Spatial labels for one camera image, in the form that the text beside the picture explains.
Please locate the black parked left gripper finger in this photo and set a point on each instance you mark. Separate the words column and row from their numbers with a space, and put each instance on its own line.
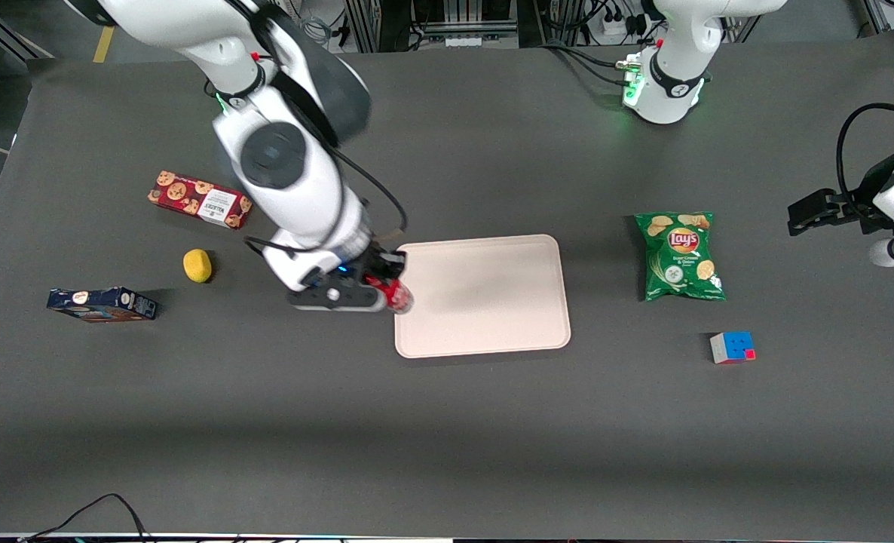
column 809, row 202
column 812, row 225

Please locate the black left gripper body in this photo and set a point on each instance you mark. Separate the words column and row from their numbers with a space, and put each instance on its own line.
column 848, row 207

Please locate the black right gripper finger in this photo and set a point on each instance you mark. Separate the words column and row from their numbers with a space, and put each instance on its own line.
column 374, row 283
column 396, row 268

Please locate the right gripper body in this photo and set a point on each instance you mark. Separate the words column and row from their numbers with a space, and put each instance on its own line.
column 378, row 263

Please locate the red soda can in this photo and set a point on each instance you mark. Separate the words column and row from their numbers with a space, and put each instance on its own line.
column 399, row 297

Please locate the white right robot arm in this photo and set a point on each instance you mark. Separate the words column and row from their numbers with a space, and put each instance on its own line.
column 296, row 188

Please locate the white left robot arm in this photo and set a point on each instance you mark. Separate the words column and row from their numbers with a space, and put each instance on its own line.
column 665, row 90

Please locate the beige plastic tray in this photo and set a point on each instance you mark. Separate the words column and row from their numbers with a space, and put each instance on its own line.
column 485, row 298

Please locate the yellow lemon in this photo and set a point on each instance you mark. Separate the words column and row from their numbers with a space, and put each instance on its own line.
column 197, row 266

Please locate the red Walkers cookie box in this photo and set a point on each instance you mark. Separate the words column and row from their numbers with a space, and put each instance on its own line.
column 191, row 197

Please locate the green Lay's chips bag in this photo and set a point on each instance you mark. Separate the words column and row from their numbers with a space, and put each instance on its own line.
column 681, row 256

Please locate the Rubik's cube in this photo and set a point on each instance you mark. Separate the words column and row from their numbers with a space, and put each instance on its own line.
column 732, row 347

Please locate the dark blue cookie box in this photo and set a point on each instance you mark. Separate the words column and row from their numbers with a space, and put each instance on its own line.
column 100, row 303

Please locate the white power strip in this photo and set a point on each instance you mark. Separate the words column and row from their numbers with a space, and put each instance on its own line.
column 620, row 24

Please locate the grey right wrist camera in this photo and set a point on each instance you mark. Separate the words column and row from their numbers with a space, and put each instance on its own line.
column 341, row 300

